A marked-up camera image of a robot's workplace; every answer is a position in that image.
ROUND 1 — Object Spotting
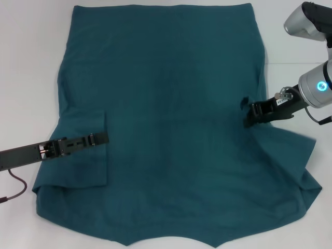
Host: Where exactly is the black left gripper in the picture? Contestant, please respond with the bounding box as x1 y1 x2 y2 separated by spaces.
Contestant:
0 131 110 172

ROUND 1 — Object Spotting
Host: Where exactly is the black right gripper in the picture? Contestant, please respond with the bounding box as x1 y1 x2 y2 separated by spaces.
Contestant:
243 87 310 128

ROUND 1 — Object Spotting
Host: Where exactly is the blue t-shirt with FREE print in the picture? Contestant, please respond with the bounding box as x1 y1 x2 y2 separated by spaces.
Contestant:
31 2 324 247

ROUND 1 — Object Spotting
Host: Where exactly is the dark left gripper cable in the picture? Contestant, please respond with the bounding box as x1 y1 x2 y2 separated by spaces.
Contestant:
0 169 28 205

